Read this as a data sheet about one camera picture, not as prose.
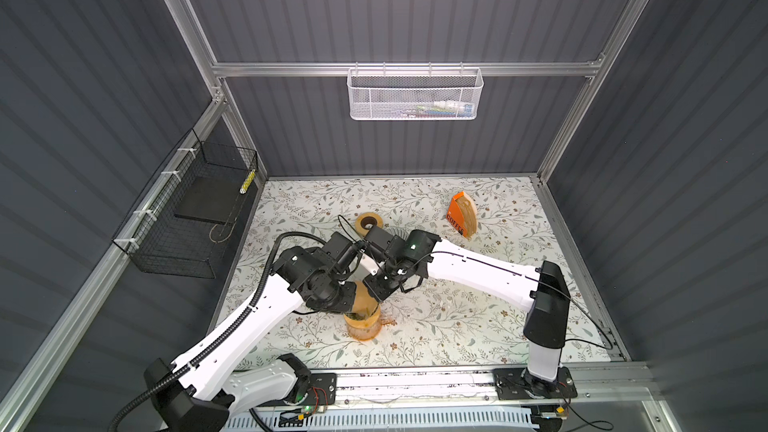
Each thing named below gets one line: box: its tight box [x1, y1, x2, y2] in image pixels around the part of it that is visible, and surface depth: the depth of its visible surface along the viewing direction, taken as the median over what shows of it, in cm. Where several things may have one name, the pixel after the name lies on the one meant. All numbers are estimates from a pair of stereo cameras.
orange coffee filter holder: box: [446, 191, 478, 239], surface depth 104 cm
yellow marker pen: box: [239, 169, 256, 195], surface depth 84 cm
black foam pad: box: [174, 176, 243, 225], surface depth 77 cm
